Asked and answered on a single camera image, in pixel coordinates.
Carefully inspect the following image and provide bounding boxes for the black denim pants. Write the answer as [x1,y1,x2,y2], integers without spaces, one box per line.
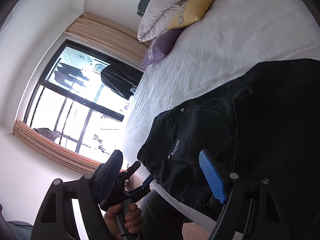
[137,58,320,233]

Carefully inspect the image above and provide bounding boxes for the person left hand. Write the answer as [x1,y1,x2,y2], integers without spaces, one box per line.
[104,200,144,239]

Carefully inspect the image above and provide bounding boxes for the black framed window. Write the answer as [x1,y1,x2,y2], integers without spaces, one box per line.
[23,40,133,159]

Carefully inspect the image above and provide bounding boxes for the purple pillow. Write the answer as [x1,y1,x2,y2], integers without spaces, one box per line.
[140,28,184,69]

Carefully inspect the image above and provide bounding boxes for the beige curtain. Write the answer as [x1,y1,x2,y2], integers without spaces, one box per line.
[13,14,149,174]

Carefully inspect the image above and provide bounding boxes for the white bed sheet mattress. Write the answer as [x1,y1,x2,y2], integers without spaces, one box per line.
[124,0,319,228]

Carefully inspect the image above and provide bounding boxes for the yellow pillow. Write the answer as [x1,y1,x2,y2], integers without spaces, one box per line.
[167,0,213,30]

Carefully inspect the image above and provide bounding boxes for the folded beige duvet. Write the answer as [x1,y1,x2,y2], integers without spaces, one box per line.
[137,0,188,42]

